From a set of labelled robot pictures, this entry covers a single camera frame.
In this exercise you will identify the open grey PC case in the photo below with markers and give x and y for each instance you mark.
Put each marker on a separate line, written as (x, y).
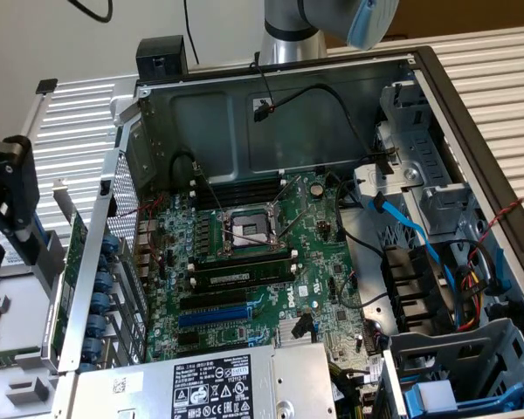
(209, 126)

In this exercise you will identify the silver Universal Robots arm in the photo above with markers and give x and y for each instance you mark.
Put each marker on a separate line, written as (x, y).
(288, 39)

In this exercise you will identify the green Nvidia graphics card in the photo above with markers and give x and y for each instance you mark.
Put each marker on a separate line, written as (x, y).
(76, 244)

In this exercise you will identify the blue plastic latch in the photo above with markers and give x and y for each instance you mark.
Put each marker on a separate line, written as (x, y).
(500, 270)

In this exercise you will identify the grey metal disk bay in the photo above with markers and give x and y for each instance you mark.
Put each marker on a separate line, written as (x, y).
(419, 144)

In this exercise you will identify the silver corner bracket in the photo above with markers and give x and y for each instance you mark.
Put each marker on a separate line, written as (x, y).
(124, 105)

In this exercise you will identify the silver coin cell battery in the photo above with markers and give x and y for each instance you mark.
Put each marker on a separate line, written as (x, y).
(317, 190)

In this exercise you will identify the black RAM slot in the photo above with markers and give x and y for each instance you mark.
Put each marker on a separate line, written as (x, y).
(244, 257)
(244, 263)
(240, 194)
(240, 201)

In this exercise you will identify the long black expansion slot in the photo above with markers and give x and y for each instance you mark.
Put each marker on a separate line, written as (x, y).
(214, 301)

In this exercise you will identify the short black expansion slot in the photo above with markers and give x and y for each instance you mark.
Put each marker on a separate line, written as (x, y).
(188, 339)

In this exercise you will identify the green Dell motherboard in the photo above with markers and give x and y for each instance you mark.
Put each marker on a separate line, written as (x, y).
(327, 244)

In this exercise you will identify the green RAM stick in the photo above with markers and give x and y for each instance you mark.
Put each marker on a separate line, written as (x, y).
(8, 359)

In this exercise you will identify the RAM stick with white label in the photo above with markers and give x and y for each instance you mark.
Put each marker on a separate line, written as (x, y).
(244, 278)

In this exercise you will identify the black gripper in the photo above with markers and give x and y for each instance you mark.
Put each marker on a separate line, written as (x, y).
(13, 183)

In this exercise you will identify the silver power supply unit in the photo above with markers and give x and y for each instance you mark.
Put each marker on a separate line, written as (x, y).
(148, 384)

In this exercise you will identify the white square pad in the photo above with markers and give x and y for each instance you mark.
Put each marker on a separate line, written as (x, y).
(439, 397)

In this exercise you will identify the blue plastic disk caddy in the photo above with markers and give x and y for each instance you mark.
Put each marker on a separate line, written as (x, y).
(498, 397)

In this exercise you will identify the black angled SATA plug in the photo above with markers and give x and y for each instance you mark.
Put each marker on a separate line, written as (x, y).
(300, 325)

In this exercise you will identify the metal CPU socket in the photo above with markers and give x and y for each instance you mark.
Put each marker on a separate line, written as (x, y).
(249, 227)

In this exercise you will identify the thin metal locking lever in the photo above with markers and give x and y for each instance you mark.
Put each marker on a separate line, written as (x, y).
(210, 192)
(285, 192)

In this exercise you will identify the blue card retention clip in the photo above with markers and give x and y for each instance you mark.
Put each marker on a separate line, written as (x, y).
(105, 281)
(98, 323)
(110, 243)
(106, 263)
(94, 345)
(101, 302)
(88, 366)

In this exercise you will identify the black intrusion switch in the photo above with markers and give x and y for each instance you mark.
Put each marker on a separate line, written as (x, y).
(105, 186)

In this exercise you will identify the blue expansion slot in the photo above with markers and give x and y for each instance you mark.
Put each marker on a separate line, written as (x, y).
(214, 317)

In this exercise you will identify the silver chipset heatsink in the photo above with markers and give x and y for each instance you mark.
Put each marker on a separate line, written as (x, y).
(281, 336)

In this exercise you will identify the black rail end cap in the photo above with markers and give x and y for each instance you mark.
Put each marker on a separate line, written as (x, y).
(46, 86)

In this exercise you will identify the black plastic box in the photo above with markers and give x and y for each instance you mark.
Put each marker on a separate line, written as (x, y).
(161, 57)

